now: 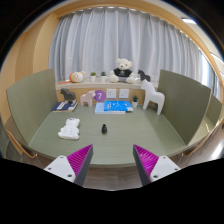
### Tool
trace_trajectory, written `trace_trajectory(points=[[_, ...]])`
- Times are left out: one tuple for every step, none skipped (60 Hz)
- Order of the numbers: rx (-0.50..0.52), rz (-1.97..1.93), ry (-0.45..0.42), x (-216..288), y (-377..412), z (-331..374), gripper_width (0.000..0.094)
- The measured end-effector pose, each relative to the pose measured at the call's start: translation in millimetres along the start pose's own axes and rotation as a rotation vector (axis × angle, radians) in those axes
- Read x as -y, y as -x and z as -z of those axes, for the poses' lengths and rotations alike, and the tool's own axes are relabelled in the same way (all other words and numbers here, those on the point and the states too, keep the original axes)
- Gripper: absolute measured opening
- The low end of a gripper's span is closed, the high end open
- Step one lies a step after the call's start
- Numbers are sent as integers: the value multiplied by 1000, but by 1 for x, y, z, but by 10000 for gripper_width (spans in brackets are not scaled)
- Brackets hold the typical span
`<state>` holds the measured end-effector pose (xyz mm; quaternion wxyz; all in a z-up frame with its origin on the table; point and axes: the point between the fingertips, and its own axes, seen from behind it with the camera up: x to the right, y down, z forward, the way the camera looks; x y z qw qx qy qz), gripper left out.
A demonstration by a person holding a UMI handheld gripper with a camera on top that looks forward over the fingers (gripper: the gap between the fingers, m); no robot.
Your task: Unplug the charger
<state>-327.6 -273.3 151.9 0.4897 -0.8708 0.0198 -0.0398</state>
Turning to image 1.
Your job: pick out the round purple number sign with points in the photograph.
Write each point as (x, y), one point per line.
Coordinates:
(100, 96)

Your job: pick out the small black charger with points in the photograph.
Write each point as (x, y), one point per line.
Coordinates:
(104, 129)

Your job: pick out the green desk partition panel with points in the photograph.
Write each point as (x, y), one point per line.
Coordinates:
(185, 103)
(31, 103)

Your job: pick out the white bear-shaped power strip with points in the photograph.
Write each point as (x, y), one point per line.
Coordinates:
(69, 130)

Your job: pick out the wooden desk back ledge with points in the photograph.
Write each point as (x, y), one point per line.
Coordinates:
(83, 86)

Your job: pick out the small black wooden horse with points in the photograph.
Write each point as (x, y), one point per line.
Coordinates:
(144, 75)

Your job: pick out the white wall socket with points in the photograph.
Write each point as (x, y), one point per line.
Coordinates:
(111, 93)
(124, 93)

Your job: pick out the cream teddy bear black shirt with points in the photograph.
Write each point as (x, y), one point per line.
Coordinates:
(122, 71)

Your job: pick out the small plant in white pot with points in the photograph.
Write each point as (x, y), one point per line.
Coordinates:
(135, 103)
(93, 78)
(103, 78)

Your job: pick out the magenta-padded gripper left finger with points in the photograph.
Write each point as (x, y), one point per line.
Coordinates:
(78, 160)

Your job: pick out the dark grey wooden horse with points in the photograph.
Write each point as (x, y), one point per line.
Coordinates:
(68, 94)

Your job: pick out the large white wooden horse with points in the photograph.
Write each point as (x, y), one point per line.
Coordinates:
(151, 95)

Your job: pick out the grey-white curtain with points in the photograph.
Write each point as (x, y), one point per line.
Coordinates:
(110, 36)

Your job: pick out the bright blue book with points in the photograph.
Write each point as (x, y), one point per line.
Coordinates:
(118, 106)

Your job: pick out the pink wooden horse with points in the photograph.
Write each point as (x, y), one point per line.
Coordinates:
(87, 98)

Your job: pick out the orange and cream plush toy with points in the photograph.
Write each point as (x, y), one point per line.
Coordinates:
(77, 77)

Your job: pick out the dark blue book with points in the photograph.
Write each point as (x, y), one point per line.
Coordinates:
(60, 106)

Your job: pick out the wooden chair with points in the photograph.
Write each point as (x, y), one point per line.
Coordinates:
(18, 146)

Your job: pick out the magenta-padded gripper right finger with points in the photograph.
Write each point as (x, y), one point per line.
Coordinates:
(147, 160)

